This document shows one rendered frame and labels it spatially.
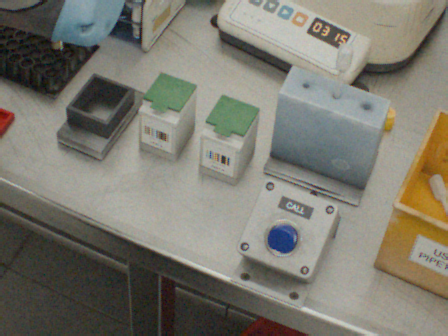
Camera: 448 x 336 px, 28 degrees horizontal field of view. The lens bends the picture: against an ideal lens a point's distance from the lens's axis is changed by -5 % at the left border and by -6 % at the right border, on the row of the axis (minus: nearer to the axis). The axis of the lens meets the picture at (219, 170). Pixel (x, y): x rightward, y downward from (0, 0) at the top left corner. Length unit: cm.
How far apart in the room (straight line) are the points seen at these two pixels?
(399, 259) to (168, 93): 27
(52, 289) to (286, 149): 104
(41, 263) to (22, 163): 99
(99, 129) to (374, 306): 32
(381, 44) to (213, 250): 30
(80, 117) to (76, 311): 96
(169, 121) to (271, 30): 18
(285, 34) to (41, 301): 101
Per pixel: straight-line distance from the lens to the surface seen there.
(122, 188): 91
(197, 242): 88
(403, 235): 83
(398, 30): 100
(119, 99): 97
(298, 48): 100
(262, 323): 134
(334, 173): 92
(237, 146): 88
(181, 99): 90
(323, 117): 87
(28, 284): 189
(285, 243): 80
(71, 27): 64
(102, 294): 187
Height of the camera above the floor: 160
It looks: 51 degrees down
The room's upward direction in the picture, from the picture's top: 5 degrees clockwise
